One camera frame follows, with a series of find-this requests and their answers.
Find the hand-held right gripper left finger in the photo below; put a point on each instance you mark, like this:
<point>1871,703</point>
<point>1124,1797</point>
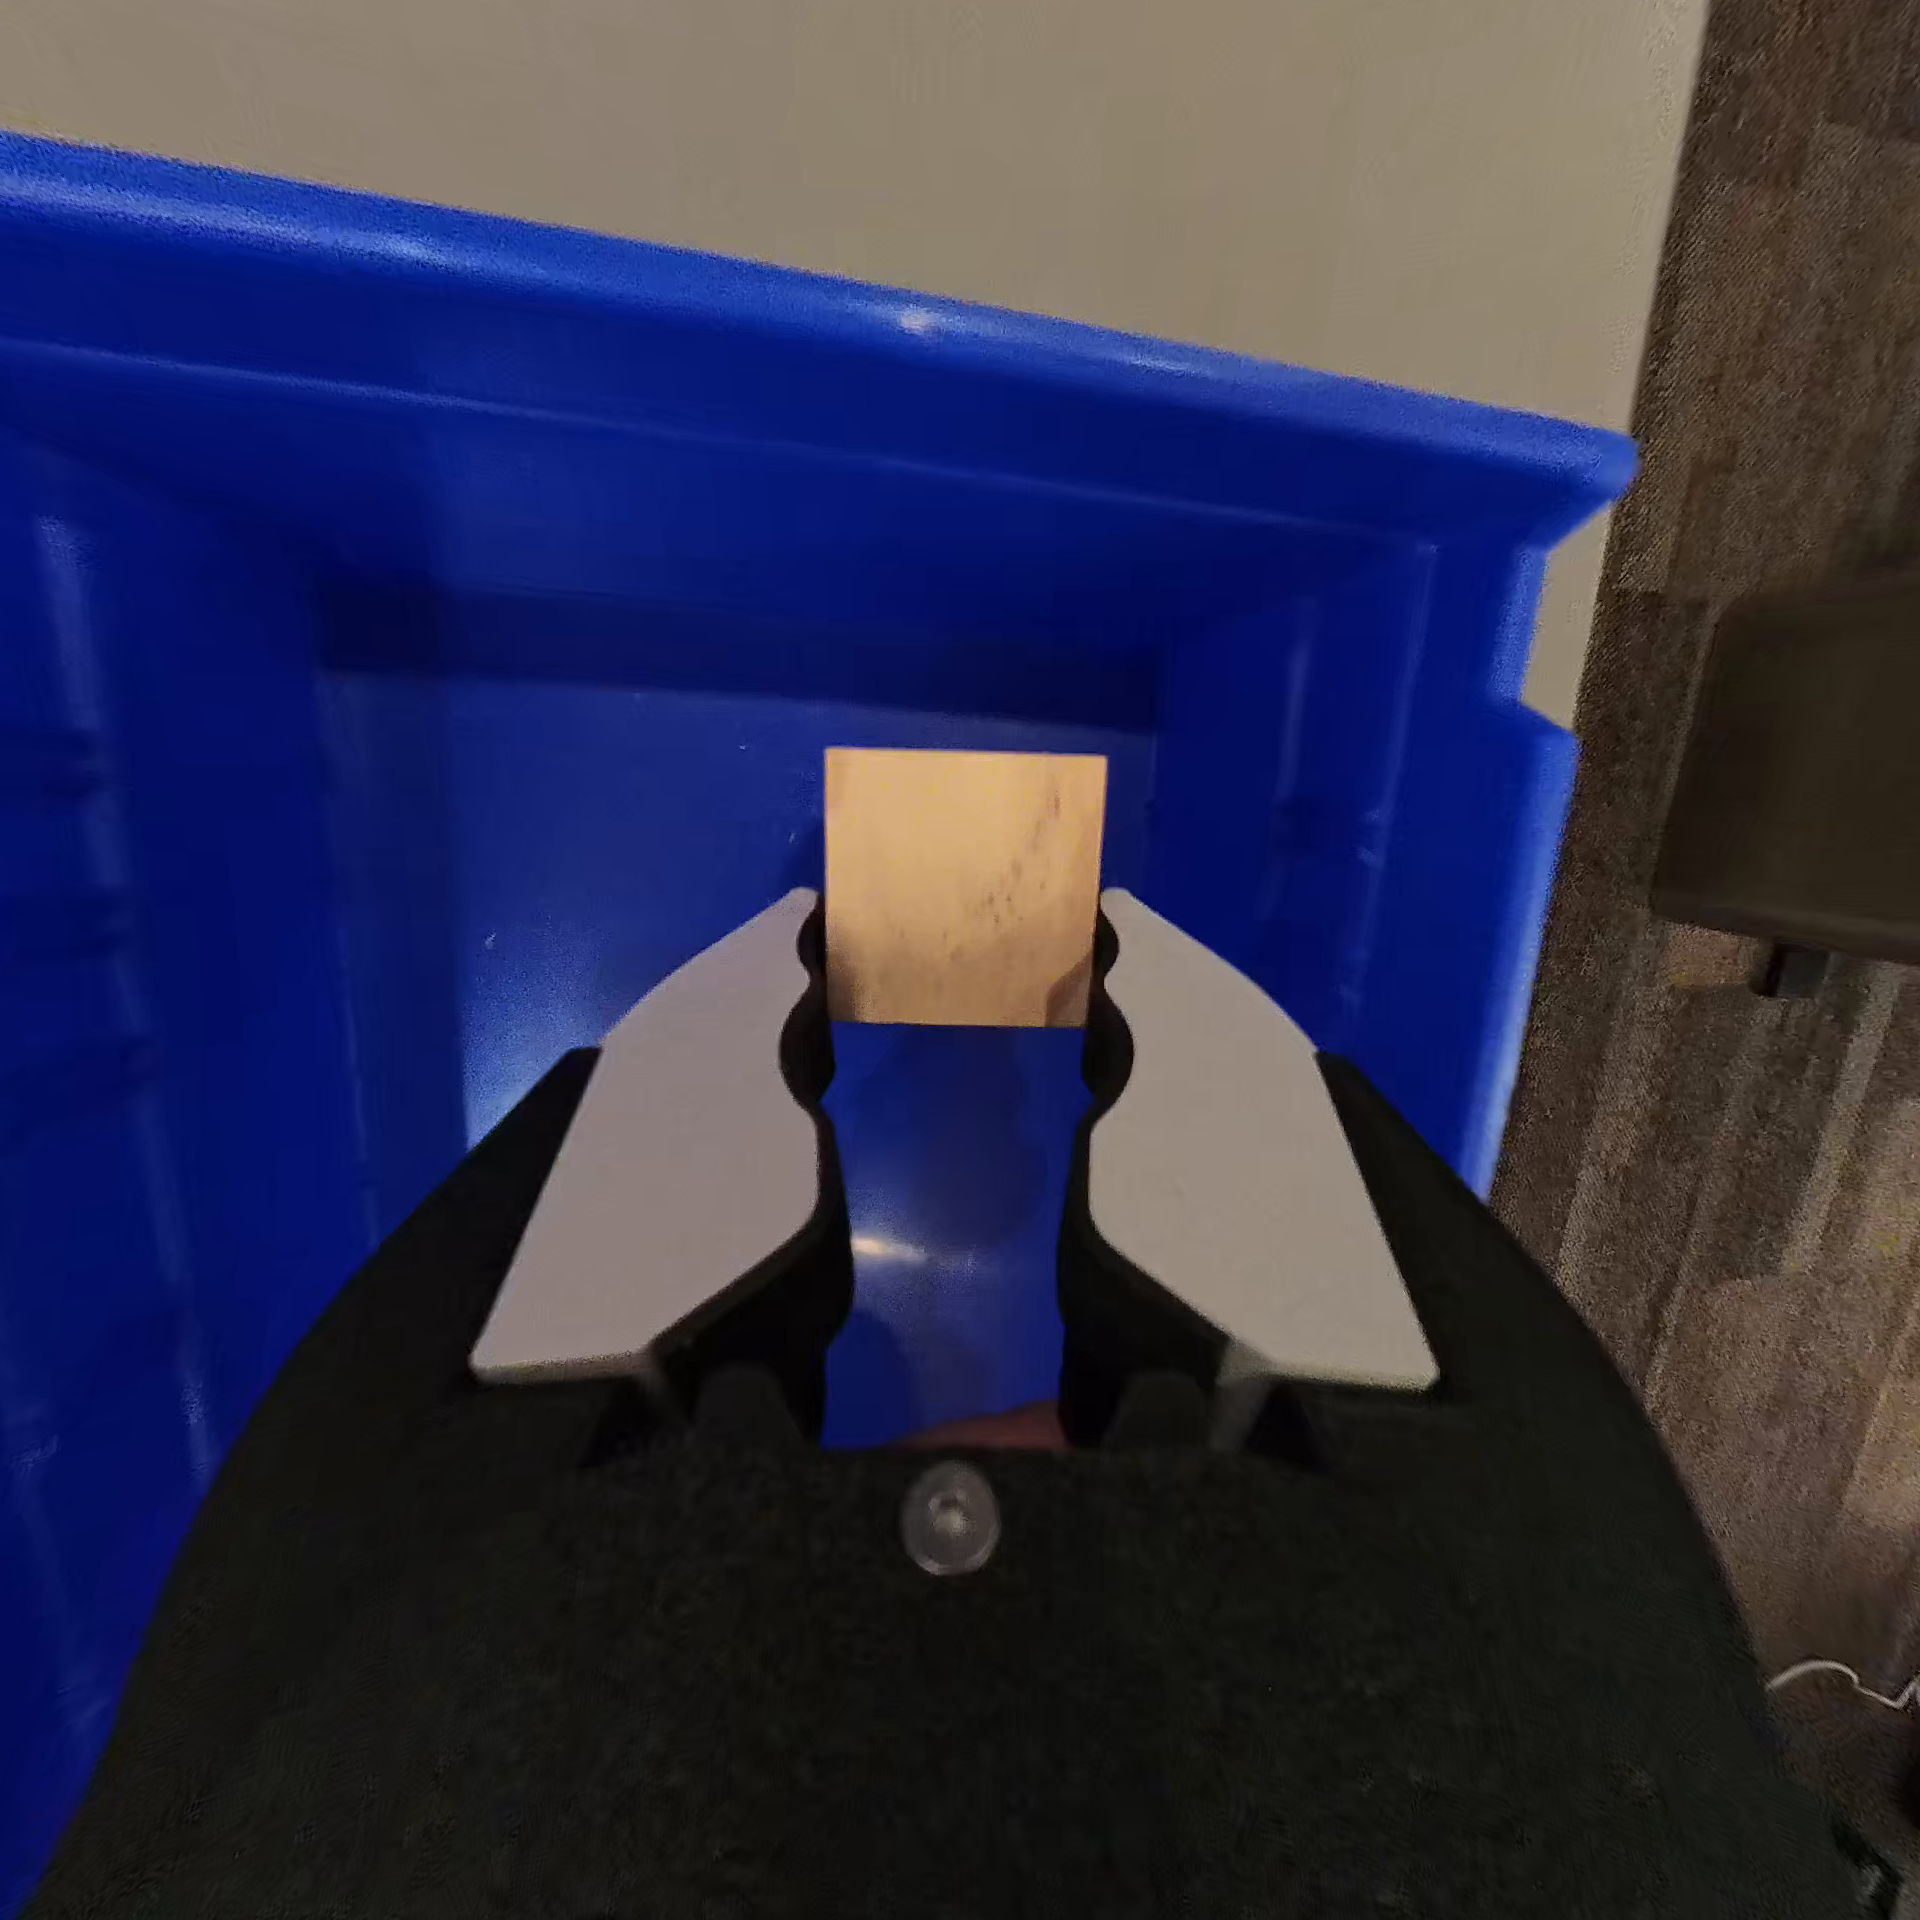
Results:
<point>644,1198</point>

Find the dark grey box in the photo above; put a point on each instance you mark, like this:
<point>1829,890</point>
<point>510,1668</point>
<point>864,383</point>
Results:
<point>1799,780</point>

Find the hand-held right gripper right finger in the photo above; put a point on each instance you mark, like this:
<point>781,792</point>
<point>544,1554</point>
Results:
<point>1251,1198</point>

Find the blue plastic bin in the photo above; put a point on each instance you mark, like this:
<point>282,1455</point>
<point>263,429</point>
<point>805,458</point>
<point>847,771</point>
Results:
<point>453,598</point>

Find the wooden cube blue tape stripe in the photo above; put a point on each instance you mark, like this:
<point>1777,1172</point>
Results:
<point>960,885</point>

